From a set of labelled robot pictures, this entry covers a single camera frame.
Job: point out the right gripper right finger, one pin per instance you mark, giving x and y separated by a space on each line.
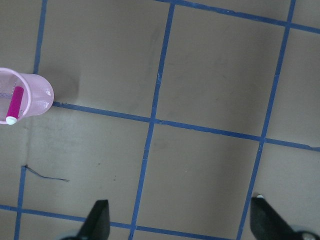
267 224

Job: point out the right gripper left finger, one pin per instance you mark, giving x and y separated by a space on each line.
97 223

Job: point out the pink pen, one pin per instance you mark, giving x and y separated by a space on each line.
14 106

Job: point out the pink mesh cup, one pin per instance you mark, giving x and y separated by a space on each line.
37 98

